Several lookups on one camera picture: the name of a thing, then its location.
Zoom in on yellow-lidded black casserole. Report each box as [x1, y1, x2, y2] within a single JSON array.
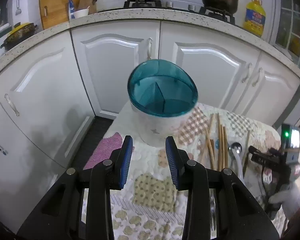
[[0, 22, 38, 52]]

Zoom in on wooden knife block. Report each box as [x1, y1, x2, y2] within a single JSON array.
[[79, 0, 98, 14]]

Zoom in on speckled white kitchen countertop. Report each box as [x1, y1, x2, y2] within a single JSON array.
[[0, 7, 300, 83]]

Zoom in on patchwork quilted tablecloth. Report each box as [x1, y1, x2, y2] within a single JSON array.
[[84, 102, 290, 240]]

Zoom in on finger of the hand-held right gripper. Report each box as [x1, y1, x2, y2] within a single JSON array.
[[248, 146, 268, 157], [267, 148, 283, 157]]

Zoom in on person's right hand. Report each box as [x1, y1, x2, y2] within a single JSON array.
[[268, 164, 300, 218]]

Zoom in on metal spoon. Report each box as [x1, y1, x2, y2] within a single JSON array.
[[229, 142, 243, 170]]

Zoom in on window with white frame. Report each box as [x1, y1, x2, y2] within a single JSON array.
[[275, 0, 300, 65]]

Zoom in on black gas stove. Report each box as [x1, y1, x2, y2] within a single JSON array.
[[122, 0, 238, 25]]

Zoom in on yellow cooking oil bottle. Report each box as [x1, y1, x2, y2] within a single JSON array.
[[243, 0, 267, 38]]

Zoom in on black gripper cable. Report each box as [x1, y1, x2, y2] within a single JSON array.
[[260, 169, 278, 215]]

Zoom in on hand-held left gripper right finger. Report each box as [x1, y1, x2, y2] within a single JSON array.
[[165, 136, 280, 240]]

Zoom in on silver cabinet door handle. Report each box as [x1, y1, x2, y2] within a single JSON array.
[[4, 94, 20, 117], [241, 62, 253, 83], [252, 67, 263, 87], [146, 37, 153, 60]]

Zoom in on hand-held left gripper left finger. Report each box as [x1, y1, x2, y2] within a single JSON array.
[[16, 135, 133, 240]]

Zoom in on floral teal-rimmed utensil holder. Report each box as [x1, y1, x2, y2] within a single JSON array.
[[127, 59, 198, 147]]

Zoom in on wooden cutting board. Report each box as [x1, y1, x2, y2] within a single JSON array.
[[39, 0, 81, 30]]

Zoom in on dark brown wooden chopstick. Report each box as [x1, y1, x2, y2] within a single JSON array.
[[242, 129, 251, 178]]

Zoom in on white bowl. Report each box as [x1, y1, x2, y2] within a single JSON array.
[[72, 8, 90, 19]]

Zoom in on green and white container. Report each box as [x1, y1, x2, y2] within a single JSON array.
[[0, 23, 13, 36]]

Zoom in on blue and white packet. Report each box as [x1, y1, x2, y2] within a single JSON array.
[[68, 0, 75, 22]]

